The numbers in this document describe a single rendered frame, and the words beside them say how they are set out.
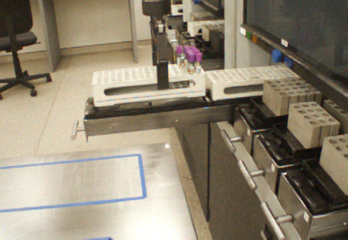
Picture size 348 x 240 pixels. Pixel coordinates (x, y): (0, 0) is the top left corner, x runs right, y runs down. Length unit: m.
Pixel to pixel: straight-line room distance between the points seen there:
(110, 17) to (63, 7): 0.59
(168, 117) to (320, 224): 0.50
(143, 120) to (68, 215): 0.41
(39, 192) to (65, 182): 0.05
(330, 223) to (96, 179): 0.43
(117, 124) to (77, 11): 3.61
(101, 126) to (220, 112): 0.32
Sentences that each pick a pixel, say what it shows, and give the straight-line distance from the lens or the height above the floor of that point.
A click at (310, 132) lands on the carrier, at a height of 0.87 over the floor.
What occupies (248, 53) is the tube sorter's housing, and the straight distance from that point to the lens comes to 1.09.
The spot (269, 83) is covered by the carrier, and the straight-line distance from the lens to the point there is 0.92.
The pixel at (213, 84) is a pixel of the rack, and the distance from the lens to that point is 0.95.
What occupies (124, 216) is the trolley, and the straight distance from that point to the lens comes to 0.59.
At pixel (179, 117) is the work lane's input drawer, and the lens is 0.95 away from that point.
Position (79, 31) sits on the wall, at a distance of 4.53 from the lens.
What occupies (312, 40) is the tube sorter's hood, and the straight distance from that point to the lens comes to 0.70.
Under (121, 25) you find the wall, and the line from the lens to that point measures 4.49.
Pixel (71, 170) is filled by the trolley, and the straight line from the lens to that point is 0.72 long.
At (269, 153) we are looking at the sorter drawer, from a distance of 0.77.
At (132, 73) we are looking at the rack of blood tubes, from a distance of 0.96.
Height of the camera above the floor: 1.22
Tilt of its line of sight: 25 degrees down
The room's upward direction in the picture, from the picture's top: 3 degrees counter-clockwise
